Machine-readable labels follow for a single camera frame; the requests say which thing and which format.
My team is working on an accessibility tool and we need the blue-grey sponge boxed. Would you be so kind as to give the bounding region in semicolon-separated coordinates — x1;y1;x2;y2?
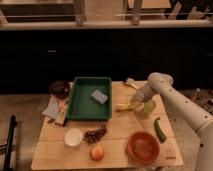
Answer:
91;90;108;104

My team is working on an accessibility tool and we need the dish brush with handle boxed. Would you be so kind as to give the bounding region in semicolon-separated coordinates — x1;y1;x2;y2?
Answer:
125;78;138;90

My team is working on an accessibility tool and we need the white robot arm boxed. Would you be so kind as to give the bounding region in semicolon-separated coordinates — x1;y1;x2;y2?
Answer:
132;72;213;171

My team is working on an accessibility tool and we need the green plastic tray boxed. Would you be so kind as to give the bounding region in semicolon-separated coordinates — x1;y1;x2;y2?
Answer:
67;77;112;121

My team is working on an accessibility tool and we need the yellow banana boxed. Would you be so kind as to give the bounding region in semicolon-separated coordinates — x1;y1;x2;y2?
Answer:
116;104;133;111

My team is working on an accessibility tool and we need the light green cup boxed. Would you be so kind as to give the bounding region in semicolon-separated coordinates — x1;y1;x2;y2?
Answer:
143;100;156;115

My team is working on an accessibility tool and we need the bunch of dark grapes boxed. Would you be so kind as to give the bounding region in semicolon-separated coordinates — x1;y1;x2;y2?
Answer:
84;126;107;144

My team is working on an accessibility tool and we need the white cup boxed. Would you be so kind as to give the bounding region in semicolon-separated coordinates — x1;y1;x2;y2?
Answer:
64;128;83;148

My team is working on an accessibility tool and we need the wooden block tool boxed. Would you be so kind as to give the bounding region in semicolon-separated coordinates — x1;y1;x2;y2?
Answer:
55;100;69;126

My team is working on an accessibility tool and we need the black stand at left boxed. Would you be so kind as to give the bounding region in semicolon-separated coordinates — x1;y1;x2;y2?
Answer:
2;115;17;171

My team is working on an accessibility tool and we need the green cucumber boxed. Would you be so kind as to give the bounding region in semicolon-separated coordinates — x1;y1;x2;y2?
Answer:
154;118;167;143

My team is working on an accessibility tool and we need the grey folded cloth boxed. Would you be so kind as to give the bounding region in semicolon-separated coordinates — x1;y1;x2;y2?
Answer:
42;96;59;119

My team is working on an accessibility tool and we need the red bowl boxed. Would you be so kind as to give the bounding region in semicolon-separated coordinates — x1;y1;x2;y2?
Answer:
126;131;160;165

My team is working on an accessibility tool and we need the orange apple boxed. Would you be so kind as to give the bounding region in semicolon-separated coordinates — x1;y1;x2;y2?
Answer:
90;145;105;161

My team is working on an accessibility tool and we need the dark brown bowl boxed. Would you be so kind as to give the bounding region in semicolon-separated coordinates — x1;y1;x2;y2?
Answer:
49;80;70;100

